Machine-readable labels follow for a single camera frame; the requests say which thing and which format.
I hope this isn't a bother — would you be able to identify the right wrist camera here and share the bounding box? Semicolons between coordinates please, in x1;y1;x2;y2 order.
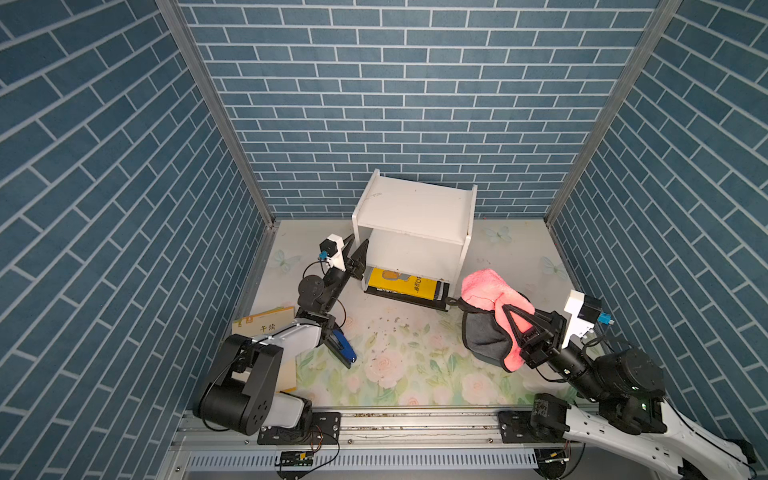
562;290;614;347

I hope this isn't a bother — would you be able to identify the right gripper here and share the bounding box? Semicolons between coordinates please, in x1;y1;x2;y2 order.
506;300;606;401

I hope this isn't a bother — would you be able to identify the right circuit board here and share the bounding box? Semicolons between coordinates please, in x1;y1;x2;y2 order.
534;449;570;480

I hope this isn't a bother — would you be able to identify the white two-tier bookshelf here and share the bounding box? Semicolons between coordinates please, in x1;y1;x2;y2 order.
352;171;477;296

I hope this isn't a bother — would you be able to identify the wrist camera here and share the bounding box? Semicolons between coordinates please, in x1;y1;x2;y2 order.
562;290;614;347
318;234;354;272

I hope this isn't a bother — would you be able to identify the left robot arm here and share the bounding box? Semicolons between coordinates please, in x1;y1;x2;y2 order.
193;234;369;440

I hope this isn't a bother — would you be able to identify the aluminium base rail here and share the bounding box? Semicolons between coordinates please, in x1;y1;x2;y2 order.
161;405;679;480

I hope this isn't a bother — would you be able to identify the blue stapler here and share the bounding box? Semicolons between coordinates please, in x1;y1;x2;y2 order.
325;327;357;369

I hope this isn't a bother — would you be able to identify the pink and grey cloth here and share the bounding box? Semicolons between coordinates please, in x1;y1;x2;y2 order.
458;269;535;373

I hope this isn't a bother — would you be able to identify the left circuit board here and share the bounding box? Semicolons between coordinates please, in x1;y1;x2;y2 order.
275;451;315;471

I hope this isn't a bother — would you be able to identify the beige textbook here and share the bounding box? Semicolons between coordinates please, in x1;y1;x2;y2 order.
231;307;297;393

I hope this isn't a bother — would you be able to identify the yellow book under shelf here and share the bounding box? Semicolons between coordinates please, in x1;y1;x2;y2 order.
364;268;450;310

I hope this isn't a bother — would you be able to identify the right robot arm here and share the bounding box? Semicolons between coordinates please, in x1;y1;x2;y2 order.
499;305;757;479

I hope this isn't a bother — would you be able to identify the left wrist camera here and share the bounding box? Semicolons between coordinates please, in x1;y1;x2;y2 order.
318;234;354;272

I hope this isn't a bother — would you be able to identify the circuit board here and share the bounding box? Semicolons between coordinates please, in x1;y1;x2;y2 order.
275;451;315;471
534;449;570;480

